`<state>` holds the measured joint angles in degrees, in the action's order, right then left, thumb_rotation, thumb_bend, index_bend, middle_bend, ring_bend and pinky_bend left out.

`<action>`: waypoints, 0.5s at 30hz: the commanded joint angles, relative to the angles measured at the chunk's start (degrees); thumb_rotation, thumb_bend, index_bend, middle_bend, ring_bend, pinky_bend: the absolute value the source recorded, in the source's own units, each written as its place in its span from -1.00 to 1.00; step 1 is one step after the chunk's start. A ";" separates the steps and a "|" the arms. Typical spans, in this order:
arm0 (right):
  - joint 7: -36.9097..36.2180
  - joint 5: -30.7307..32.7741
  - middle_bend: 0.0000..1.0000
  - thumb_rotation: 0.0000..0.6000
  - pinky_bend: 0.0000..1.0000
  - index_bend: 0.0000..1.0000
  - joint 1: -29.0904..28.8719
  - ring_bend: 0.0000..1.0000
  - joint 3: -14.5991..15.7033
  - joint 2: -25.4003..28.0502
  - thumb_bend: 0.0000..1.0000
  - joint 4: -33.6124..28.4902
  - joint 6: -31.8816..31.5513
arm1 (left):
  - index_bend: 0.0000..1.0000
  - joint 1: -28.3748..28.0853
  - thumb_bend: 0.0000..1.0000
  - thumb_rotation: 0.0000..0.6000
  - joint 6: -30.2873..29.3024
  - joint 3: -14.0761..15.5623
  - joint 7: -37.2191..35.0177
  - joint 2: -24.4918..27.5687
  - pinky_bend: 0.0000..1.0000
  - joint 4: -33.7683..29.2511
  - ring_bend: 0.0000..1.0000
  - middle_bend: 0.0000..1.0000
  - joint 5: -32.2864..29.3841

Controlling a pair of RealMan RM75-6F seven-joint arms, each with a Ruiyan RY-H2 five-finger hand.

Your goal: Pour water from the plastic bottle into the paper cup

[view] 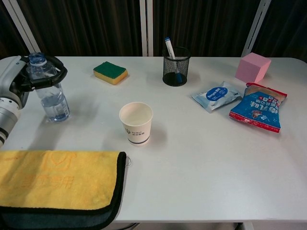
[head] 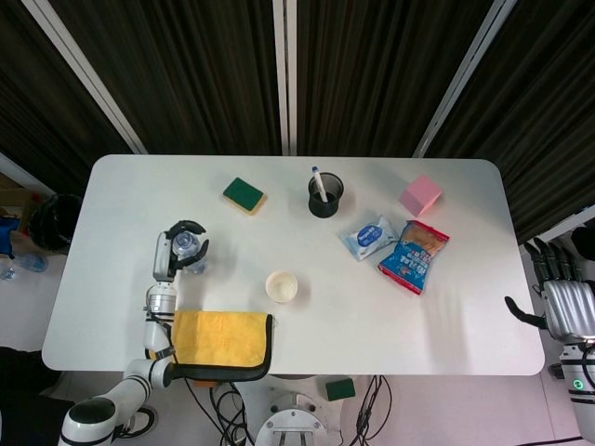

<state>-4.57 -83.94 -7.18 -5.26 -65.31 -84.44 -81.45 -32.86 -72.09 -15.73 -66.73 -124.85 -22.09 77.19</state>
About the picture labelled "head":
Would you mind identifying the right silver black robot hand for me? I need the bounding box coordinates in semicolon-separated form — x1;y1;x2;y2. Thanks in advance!
504;237;595;344

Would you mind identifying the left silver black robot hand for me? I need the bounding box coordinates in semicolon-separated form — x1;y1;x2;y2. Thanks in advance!
152;218;210;283

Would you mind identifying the clear plastic water bottle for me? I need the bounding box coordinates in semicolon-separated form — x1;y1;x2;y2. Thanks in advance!
171;230;210;274

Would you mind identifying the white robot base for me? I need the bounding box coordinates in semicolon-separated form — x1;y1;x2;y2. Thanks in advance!
231;374;354;446

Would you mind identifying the white paper cup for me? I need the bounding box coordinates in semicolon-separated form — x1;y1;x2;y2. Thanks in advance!
265;270;299;305

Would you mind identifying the yellow cloth with black edge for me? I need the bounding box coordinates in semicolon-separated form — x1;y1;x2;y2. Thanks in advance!
171;309;274;382

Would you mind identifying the green and yellow sponge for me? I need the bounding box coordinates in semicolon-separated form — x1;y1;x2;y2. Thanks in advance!
221;177;269;216

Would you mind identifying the black trash bin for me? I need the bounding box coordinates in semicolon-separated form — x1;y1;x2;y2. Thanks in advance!
27;193;84;255

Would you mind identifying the black and white shoe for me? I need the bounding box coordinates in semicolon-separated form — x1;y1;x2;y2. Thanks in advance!
124;406;157;437

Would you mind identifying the blue snack bag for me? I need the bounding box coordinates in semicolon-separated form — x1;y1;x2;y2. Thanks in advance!
377;219;451;297

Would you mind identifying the white marker with blue cap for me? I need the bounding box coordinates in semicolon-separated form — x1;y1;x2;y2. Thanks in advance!
311;165;329;203

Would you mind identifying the black mesh pen holder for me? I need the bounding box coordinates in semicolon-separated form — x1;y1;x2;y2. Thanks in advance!
307;171;345;218

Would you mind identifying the person in black clothes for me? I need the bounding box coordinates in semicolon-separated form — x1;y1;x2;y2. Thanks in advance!
0;346;62;399

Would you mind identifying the pink cube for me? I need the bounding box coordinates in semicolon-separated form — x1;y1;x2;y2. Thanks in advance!
399;175;443;218

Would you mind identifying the white blue wet wipes pack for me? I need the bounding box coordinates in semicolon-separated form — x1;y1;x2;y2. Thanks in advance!
337;214;399;263

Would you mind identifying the dark green sponge block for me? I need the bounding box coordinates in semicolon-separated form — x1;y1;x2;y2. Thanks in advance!
324;378;357;402

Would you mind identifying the black cable bundle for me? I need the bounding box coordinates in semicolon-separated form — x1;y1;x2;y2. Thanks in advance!
354;374;394;446
183;375;257;446

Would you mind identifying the white partition post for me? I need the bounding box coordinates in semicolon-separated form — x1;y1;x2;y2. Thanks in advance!
412;0;518;159
20;0;149;155
271;0;298;157

